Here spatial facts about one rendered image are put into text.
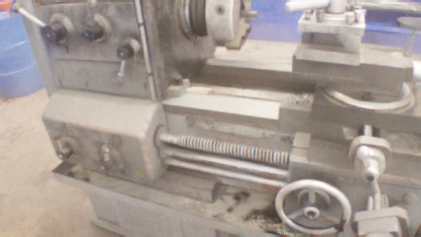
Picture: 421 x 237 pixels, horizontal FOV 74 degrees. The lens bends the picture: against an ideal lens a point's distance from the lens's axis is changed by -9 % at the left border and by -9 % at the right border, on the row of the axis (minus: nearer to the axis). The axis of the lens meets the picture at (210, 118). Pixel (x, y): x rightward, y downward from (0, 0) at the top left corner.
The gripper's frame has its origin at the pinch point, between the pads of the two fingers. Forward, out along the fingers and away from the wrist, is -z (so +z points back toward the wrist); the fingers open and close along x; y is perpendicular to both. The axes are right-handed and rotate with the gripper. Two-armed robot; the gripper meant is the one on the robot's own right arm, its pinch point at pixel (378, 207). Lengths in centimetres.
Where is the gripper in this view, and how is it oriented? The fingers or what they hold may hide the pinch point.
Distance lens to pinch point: 78.0
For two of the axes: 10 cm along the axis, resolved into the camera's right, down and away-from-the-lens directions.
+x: 7.9, -2.6, -5.5
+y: -4.8, -8.2, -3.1
